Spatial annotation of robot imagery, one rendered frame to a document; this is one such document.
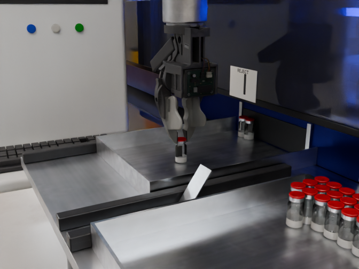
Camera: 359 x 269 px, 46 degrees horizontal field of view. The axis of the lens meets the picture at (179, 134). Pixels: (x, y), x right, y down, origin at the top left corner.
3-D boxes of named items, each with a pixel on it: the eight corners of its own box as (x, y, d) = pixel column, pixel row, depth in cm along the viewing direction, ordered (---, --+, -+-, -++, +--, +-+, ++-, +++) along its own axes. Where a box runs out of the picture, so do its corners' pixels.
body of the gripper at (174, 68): (179, 102, 69) (179, 26, 66) (156, 93, 77) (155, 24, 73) (218, 97, 73) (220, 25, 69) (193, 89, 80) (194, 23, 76)
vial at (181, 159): (183, 158, 82) (183, 137, 81) (188, 162, 80) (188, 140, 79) (173, 160, 81) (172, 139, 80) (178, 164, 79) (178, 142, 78)
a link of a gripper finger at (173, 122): (173, 151, 73) (177, 99, 71) (158, 142, 78) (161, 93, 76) (189, 150, 75) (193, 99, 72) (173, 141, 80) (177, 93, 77)
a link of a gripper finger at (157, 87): (156, 119, 75) (159, 69, 73) (153, 117, 76) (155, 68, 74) (180, 118, 77) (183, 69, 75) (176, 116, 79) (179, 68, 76)
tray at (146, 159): (234, 130, 101) (235, 116, 100) (315, 165, 79) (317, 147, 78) (96, 152, 86) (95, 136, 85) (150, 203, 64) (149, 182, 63)
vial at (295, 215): (294, 219, 59) (297, 189, 57) (306, 226, 57) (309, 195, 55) (282, 223, 58) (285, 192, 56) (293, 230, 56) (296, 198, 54)
